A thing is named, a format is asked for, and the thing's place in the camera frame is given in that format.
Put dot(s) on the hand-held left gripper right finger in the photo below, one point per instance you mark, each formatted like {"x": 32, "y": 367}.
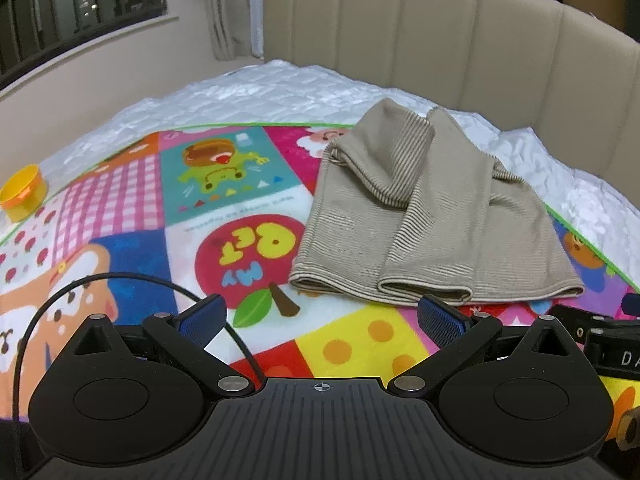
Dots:
{"x": 440, "y": 317}

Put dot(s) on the white quilted mattress cover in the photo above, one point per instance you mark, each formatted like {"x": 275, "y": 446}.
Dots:
{"x": 250, "y": 95}

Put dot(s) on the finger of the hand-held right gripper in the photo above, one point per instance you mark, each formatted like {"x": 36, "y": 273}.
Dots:
{"x": 570, "y": 322}
{"x": 632, "y": 306}

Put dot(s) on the beige curtain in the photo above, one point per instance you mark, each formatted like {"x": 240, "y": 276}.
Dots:
{"x": 230, "y": 10}

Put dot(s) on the yellow plastic cup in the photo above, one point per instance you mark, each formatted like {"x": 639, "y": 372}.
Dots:
{"x": 22, "y": 190}

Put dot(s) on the beige striped knit garment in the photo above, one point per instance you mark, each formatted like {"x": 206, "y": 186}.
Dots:
{"x": 350, "y": 220}

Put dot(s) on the beige padded headboard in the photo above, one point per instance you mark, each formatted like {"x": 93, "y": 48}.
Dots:
{"x": 450, "y": 35}

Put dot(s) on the colourful printed blanket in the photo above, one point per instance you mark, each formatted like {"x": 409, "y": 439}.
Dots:
{"x": 150, "y": 230}

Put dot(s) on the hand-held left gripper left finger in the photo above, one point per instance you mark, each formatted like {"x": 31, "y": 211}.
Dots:
{"x": 202, "y": 316}

